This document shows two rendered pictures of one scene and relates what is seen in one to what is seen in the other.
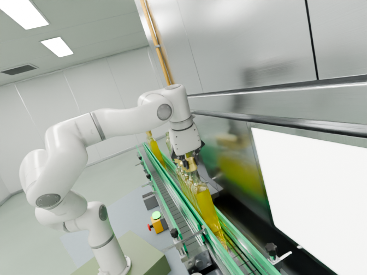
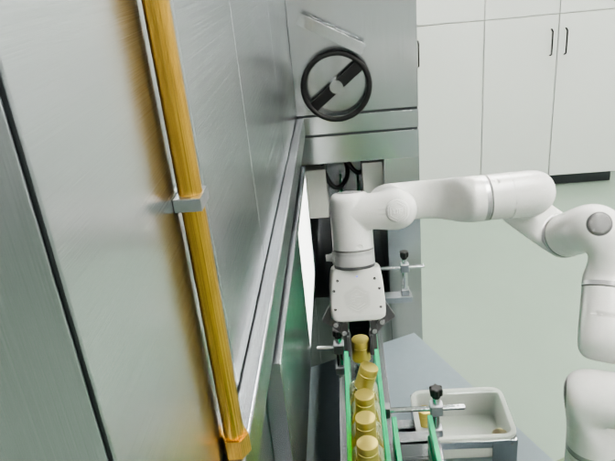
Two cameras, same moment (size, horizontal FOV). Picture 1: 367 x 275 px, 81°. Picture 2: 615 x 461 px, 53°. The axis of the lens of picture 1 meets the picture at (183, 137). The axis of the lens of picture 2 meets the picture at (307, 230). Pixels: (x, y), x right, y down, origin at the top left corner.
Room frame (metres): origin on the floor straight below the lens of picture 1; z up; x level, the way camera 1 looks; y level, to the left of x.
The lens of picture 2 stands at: (1.69, 0.23, 1.86)
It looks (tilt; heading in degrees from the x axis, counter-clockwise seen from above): 24 degrees down; 198
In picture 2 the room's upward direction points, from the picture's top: 6 degrees counter-clockwise
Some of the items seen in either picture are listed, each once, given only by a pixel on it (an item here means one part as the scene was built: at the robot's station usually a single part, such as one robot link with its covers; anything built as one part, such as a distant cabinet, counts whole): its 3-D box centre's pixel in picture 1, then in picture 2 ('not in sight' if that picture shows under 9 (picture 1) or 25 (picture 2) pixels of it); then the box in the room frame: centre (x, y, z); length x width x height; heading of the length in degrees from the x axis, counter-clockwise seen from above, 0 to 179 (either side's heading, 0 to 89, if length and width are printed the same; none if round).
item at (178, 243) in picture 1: (185, 241); (425, 411); (0.64, 0.11, 0.95); 0.17 x 0.03 x 0.12; 104
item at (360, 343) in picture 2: (191, 163); (361, 348); (0.75, 0.00, 1.17); 0.04 x 0.04 x 0.04
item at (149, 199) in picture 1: (150, 200); not in sight; (1.32, 0.34, 0.79); 0.08 x 0.08 x 0.08; 14
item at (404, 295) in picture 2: not in sight; (397, 284); (0.02, -0.04, 0.90); 0.17 x 0.05 x 0.23; 104
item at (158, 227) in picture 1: (158, 222); not in sight; (1.04, 0.27, 0.79); 0.07 x 0.07 x 0.07; 14
